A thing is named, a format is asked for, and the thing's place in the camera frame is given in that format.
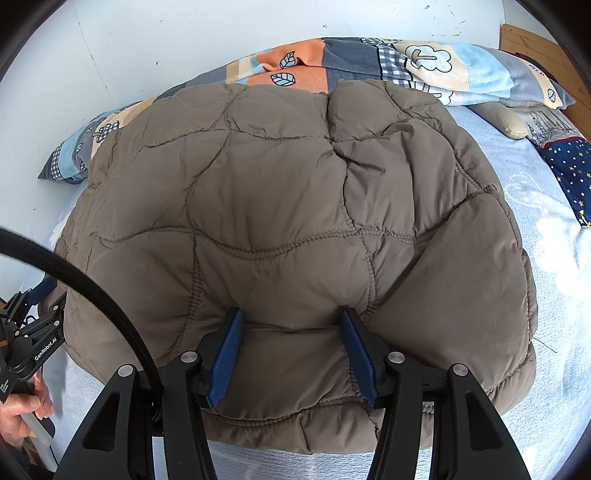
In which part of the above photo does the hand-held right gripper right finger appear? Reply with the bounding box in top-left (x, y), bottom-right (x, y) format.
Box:
top-left (339, 307), bottom-right (532, 480)

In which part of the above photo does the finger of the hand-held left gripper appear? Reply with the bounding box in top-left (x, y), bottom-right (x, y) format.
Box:
top-left (0, 276), bottom-right (59, 324)
top-left (14, 294), bottom-right (68, 340)

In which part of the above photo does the wooden headboard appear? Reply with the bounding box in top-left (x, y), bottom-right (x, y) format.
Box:
top-left (500, 23), bottom-right (591, 140)

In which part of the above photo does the black cable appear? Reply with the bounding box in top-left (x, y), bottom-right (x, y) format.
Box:
top-left (0, 226), bottom-right (163, 418)

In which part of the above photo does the person's left hand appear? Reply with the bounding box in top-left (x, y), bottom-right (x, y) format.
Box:
top-left (0, 369), bottom-right (54, 449)

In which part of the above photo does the light blue cloud-print blanket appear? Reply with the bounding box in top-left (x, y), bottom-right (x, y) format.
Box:
top-left (44, 104), bottom-right (591, 480)

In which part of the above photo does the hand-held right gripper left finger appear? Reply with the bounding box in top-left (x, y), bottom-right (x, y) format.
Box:
top-left (55, 307), bottom-right (245, 480)

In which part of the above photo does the patchwork printed quilt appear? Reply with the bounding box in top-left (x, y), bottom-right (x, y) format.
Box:
top-left (38, 37), bottom-right (578, 185)

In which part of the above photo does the navy star-print pillow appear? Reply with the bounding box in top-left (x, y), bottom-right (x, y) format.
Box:
top-left (539, 137), bottom-right (591, 230)

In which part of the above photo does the grey printed pillow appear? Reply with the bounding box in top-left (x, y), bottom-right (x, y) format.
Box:
top-left (512, 104), bottom-right (584, 149)

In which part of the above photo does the brown quilted jacket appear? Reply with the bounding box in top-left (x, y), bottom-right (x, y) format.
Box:
top-left (44, 78), bottom-right (539, 456)

